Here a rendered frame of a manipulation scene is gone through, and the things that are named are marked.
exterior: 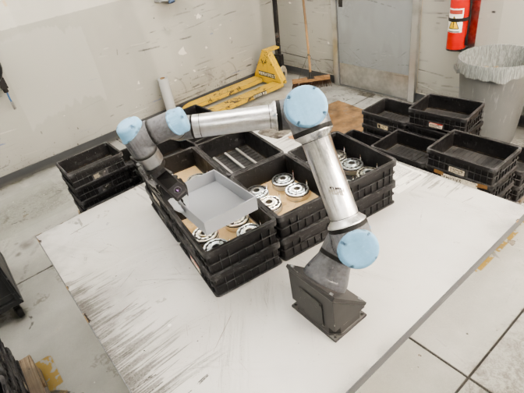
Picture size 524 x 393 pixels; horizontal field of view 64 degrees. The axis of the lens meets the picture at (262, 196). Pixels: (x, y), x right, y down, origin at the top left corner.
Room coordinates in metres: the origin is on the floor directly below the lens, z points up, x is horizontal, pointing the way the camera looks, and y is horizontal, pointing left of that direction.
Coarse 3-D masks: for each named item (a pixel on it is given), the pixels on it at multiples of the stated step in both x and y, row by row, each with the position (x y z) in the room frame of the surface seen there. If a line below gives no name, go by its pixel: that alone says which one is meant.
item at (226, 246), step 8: (168, 208) 1.40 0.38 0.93; (264, 208) 1.29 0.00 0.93; (176, 216) 1.34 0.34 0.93; (272, 216) 1.23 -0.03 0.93; (184, 224) 1.28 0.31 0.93; (264, 224) 1.20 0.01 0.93; (272, 224) 1.20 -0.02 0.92; (184, 232) 1.26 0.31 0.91; (248, 232) 1.16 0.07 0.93; (256, 232) 1.17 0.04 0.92; (192, 240) 1.18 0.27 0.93; (232, 240) 1.14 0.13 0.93; (240, 240) 1.14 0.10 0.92; (200, 248) 1.12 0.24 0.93; (216, 248) 1.11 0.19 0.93; (224, 248) 1.11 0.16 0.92; (208, 256) 1.09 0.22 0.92
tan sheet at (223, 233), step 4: (184, 220) 1.45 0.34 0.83; (188, 220) 1.44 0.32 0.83; (252, 220) 1.36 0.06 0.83; (188, 224) 1.41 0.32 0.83; (192, 224) 1.41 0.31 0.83; (188, 228) 1.38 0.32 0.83; (192, 228) 1.38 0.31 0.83; (220, 228) 1.34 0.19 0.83; (224, 228) 1.34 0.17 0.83; (192, 232) 1.35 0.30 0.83; (220, 232) 1.32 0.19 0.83; (224, 232) 1.31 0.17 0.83; (228, 232) 1.31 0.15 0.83; (232, 232) 1.30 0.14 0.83; (220, 236) 1.29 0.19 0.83; (224, 236) 1.29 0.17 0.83; (228, 236) 1.28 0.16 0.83; (232, 236) 1.28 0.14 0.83
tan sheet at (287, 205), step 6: (270, 186) 1.59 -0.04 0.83; (270, 192) 1.54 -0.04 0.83; (276, 192) 1.53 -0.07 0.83; (282, 192) 1.53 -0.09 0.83; (312, 192) 1.49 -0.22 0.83; (282, 198) 1.48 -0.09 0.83; (312, 198) 1.44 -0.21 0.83; (282, 204) 1.43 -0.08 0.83; (288, 204) 1.43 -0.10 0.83; (294, 204) 1.42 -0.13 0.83; (300, 204) 1.41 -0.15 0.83; (282, 210) 1.40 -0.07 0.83; (288, 210) 1.39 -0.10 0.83
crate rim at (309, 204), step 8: (272, 160) 1.65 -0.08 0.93; (296, 160) 1.61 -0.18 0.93; (248, 168) 1.61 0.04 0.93; (232, 176) 1.56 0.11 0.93; (240, 184) 1.49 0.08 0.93; (312, 200) 1.29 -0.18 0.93; (320, 200) 1.29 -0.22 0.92; (296, 208) 1.26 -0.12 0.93; (304, 208) 1.26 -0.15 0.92; (280, 216) 1.22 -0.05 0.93; (288, 216) 1.23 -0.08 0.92
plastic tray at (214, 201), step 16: (208, 176) 1.35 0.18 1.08; (224, 176) 1.30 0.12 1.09; (192, 192) 1.30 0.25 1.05; (208, 192) 1.29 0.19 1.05; (224, 192) 1.27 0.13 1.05; (240, 192) 1.21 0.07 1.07; (192, 208) 1.19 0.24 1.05; (208, 208) 1.18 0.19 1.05; (224, 208) 1.16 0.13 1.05; (240, 208) 1.10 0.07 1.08; (256, 208) 1.13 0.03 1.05; (208, 224) 1.04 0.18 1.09; (224, 224) 1.07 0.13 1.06
